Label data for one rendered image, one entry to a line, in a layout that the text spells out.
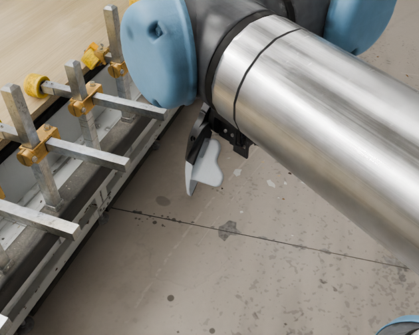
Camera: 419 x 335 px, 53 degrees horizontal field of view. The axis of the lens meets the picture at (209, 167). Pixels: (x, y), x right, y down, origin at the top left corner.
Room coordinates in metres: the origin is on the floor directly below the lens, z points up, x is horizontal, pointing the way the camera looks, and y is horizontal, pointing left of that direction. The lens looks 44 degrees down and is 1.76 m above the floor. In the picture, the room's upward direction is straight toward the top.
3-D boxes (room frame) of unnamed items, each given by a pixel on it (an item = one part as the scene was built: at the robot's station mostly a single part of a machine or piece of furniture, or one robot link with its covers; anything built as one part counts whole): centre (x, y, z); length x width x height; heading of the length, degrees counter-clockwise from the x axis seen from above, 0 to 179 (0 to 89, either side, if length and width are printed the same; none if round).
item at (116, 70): (1.40, 0.32, 0.95); 0.14 x 0.06 x 0.05; 159
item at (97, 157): (0.94, 0.46, 0.95); 0.50 x 0.04 x 0.04; 69
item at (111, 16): (1.38, 0.33, 0.93); 0.04 x 0.04 x 0.48; 69
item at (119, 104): (1.17, 0.37, 0.95); 0.50 x 0.04 x 0.04; 69
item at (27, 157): (0.94, 0.50, 0.95); 0.14 x 0.06 x 0.05; 159
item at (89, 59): (1.47, 0.45, 0.93); 0.09 x 0.08 x 0.09; 69
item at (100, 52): (1.47, 0.44, 0.95); 0.10 x 0.04 x 0.10; 69
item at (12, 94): (0.92, 0.51, 0.93); 0.04 x 0.04 x 0.48; 69
